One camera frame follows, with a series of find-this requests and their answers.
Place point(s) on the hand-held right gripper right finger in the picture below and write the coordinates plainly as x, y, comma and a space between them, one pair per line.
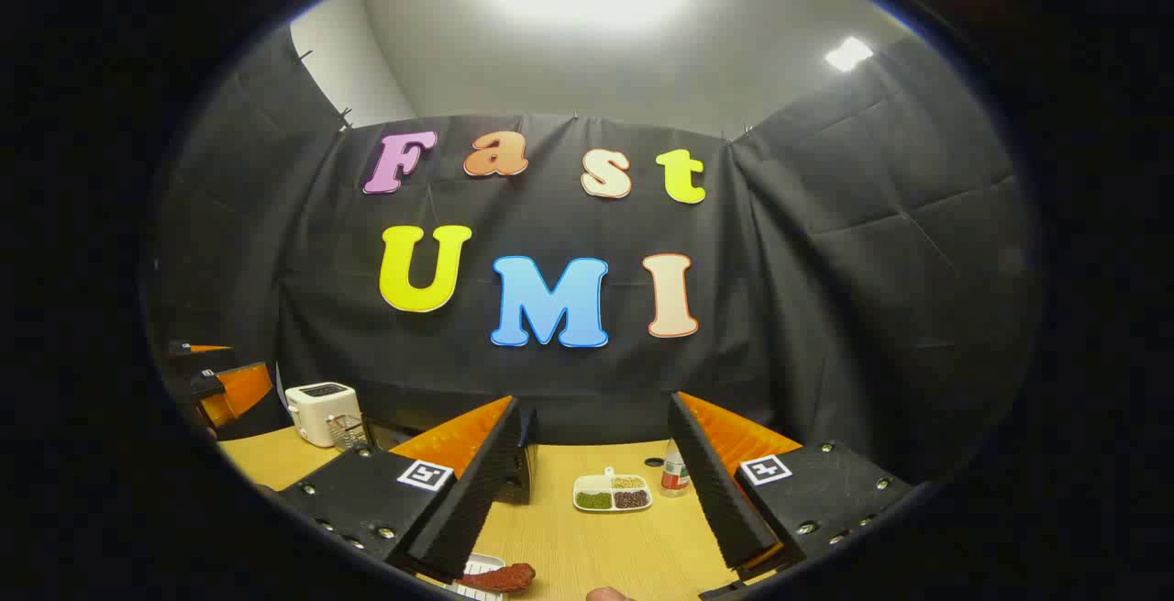
720, 500

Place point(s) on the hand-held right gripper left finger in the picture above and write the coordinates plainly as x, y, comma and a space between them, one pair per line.
477, 491

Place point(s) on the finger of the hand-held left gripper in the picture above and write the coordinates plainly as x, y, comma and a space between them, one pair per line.
206, 348
243, 388

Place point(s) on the black electric oven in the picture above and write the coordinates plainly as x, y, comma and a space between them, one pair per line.
525, 473

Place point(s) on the red-brown grilled meat piece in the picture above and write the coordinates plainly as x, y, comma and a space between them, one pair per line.
500, 577

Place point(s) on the clear bottle with red label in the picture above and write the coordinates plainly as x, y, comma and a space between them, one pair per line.
674, 477

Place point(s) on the white ridged tray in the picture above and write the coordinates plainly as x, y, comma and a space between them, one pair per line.
479, 566

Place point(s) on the white toaster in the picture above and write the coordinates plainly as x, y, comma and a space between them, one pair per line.
316, 413

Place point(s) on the white divided plate with beans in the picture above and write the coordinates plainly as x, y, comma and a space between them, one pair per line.
613, 491

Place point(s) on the small ceiling light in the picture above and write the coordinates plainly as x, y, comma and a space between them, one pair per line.
848, 53

